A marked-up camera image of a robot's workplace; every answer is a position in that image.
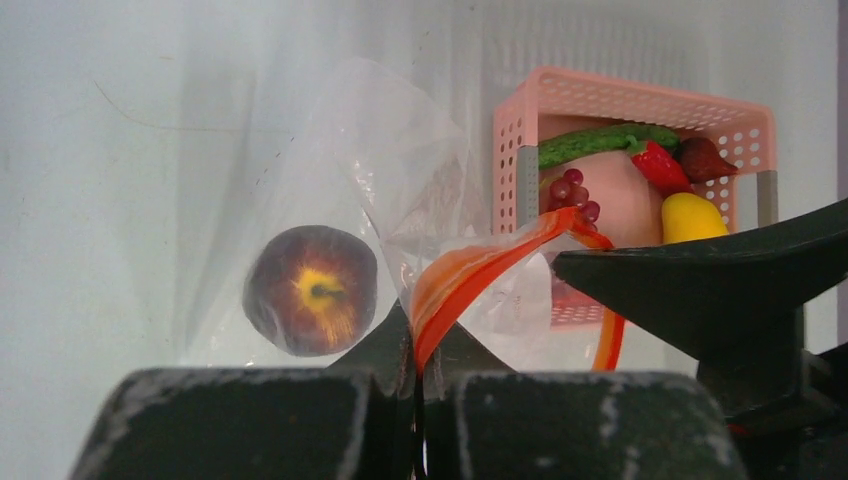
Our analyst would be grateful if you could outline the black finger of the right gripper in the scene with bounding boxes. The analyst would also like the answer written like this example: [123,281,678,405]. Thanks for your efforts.
[551,197,848,439]

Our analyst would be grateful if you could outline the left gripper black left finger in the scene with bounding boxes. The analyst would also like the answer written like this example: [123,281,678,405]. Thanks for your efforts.
[71,305,414,479]

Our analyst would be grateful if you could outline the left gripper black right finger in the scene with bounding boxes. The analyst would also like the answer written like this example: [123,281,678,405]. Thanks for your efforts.
[421,326,747,479]

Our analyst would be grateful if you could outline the clear zip bag orange zipper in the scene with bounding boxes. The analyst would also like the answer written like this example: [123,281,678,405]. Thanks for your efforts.
[186,58,609,369]

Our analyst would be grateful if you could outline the pink plastic basket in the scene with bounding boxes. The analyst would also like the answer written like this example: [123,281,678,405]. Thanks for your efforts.
[487,67,777,332]

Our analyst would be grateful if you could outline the yellow mango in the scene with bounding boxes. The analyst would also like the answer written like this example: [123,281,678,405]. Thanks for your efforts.
[661,193,729,244]

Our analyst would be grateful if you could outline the pink peach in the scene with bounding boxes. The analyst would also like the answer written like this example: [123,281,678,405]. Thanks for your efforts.
[539,151,662,247]

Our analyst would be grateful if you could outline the red strawberry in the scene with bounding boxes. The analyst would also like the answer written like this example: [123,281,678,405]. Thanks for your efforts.
[673,137,738,184]

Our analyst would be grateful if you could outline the red chili pepper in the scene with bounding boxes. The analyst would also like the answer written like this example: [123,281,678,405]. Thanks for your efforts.
[626,135,694,198]

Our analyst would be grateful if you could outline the red grape bunch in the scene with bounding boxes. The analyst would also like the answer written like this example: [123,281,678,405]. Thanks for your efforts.
[541,168,601,230]

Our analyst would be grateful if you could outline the green cucumber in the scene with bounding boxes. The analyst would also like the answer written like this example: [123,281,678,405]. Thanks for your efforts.
[538,123,681,170]

